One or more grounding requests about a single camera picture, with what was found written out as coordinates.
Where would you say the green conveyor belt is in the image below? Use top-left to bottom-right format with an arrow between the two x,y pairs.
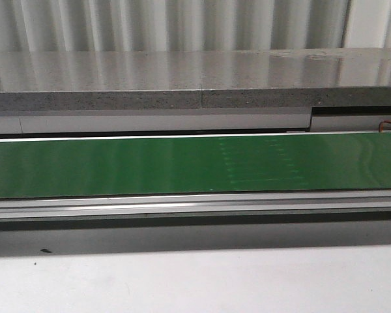
0,132 -> 391,199

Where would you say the grey speckled stone counter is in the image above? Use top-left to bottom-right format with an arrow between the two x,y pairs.
0,48 -> 391,112

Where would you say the white corrugated curtain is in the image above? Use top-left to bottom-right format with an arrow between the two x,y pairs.
0,1 -> 391,52

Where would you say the aluminium conveyor frame rail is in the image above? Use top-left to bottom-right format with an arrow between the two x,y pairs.
0,190 -> 391,220

